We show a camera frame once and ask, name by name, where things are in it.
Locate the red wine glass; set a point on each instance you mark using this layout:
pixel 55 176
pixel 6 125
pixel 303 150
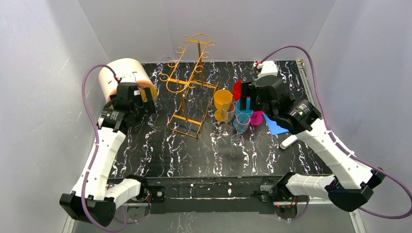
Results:
pixel 237 90

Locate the small white rectangular device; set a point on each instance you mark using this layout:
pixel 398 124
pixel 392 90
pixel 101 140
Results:
pixel 288 142

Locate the clear wine glass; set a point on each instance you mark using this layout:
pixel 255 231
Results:
pixel 227 114
pixel 241 124

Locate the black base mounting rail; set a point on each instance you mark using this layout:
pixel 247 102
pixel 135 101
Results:
pixel 219 194

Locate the cream orange yellow cylinder box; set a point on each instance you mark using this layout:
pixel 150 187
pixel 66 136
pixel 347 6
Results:
pixel 124 66

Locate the blue flat sheet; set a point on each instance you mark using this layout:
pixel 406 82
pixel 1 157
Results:
pixel 273 126

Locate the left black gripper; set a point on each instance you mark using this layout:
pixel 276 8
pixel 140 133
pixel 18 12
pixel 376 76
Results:
pixel 149 97

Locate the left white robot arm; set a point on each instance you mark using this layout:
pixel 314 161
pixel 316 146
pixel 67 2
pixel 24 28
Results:
pixel 90 200

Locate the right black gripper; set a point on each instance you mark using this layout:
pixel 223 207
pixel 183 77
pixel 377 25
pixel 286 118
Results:
pixel 246 95

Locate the gold wire wine glass rack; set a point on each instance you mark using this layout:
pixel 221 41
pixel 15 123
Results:
pixel 180 122

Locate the magenta wine glass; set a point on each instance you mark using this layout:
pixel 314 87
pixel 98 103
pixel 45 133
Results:
pixel 256 118

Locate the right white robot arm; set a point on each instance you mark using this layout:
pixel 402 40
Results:
pixel 351 184

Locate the clear wine glass front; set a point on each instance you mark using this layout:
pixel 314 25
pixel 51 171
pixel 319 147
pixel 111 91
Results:
pixel 227 114

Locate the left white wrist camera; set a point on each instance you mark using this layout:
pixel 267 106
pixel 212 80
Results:
pixel 128 78

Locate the yellow wine glass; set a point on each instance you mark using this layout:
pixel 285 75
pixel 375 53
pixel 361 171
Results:
pixel 220 98

